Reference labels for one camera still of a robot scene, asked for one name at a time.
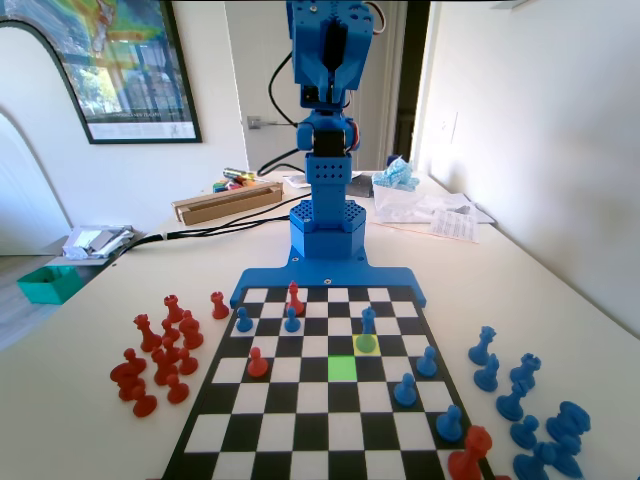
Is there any blue chess queen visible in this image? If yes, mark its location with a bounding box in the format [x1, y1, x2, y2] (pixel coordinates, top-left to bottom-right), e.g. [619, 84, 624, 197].
[354, 306, 380, 356]

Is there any red chess king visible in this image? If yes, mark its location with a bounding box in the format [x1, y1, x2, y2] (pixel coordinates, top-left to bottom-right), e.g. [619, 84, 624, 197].
[285, 280, 306, 317]

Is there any red crowned chess piece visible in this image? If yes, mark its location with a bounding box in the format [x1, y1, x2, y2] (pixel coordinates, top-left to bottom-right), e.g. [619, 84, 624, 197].
[133, 313, 164, 354]

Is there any red chess bishop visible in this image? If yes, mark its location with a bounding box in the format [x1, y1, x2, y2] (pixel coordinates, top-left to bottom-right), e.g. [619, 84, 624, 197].
[151, 347, 179, 387]

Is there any blue chess rook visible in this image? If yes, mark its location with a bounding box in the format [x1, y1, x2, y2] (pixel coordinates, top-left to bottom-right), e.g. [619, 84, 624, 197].
[509, 352, 542, 391]

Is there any blue chess bishop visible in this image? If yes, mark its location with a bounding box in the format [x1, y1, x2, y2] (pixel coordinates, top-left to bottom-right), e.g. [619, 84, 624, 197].
[495, 380, 532, 422]

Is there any red chess queen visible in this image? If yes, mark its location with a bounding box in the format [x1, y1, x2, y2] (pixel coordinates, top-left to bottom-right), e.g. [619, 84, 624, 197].
[447, 424, 494, 480]

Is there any blue chess piece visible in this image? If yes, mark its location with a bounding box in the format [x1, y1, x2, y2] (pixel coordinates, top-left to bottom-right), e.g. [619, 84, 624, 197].
[549, 434, 586, 480]
[512, 442, 559, 480]

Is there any white door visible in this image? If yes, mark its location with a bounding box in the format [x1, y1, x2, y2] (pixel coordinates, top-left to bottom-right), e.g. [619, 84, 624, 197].
[223, 0, 401, 172]

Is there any grey notebook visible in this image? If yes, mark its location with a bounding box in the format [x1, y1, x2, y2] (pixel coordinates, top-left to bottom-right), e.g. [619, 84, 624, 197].
[347, 173, 376, 199]

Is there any blue white wrapped bundle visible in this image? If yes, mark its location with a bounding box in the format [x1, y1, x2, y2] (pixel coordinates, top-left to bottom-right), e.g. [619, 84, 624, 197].
[372, 155, 422, 194]

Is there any colourful marker set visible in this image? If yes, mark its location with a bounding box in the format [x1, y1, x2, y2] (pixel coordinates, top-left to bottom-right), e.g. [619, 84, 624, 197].
[212, 178, 254, 195]

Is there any black framed map poster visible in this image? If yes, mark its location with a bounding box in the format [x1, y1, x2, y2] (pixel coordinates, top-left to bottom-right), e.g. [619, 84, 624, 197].
[52, 0, 204, 145]

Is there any long cardboard box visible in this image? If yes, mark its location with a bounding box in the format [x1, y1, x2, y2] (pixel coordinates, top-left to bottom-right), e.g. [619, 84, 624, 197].
[171, 180, 285, 226]

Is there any clear plastic bag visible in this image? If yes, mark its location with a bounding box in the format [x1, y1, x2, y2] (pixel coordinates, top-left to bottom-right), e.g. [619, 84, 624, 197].
[372, 183, 481, 226]

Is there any printed instruction sheet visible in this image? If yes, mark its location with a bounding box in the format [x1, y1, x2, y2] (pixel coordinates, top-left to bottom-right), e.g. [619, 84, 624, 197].
[428, 208, 482, 245]

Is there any blue base mounting plate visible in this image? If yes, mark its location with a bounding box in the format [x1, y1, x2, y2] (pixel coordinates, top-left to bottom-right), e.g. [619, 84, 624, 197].
[229, 244, 430, 309]

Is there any white paper sheet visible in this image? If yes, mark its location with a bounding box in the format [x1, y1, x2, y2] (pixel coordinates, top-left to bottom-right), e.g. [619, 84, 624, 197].
[449, 192, 496, 225]

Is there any white arched panel black rim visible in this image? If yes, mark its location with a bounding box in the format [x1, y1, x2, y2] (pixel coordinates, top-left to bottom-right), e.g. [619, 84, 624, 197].
[0, 18, 94, 256]

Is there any pile of silver packets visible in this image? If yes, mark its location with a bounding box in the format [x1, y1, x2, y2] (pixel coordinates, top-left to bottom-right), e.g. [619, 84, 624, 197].
[62, 224, 136, 261]

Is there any green plastic bin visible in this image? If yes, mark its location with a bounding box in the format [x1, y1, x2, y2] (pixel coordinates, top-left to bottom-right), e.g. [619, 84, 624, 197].
[16, 265, 82, 306]

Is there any black and white chessboard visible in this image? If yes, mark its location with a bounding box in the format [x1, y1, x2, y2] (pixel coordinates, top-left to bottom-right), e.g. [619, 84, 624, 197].
[162, 285, 499, 480]

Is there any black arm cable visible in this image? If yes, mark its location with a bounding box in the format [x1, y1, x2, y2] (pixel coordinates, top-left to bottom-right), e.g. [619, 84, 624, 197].
[256, 147, 309, 176]

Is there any black table cable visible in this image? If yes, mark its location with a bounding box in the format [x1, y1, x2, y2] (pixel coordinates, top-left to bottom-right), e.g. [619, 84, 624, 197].
[164, 212, 294, 239]
[107, 192, 304, 261]

